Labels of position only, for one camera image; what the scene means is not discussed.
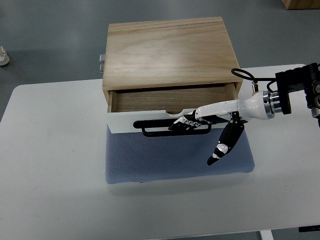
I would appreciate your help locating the white top drawer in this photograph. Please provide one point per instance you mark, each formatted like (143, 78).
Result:
(127, 106)

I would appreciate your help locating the metal clamp behind cabinet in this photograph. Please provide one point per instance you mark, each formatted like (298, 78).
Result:
(102, 58)

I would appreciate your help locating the white shoe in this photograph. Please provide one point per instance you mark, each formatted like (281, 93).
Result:
(4, 58)

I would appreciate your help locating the white table leg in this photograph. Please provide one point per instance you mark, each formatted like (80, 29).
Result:
(266, 235)

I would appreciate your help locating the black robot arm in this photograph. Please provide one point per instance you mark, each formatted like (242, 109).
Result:
(276, 98)

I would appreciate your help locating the blue mesh mat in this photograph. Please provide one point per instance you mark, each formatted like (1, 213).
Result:
(132, 157)

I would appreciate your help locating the cardboard box corner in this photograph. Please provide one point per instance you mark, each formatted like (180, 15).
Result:
(301, 4)

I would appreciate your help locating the wooden drawer cabinet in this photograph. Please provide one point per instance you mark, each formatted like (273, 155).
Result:
(168, 54)

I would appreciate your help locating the black drawer handle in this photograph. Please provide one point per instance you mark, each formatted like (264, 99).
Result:
(160, 128)

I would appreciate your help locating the black bracket under table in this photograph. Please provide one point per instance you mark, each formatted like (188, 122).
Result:
(305, 229)

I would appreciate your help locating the black white robotic hand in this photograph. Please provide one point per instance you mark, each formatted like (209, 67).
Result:
(235, 113)

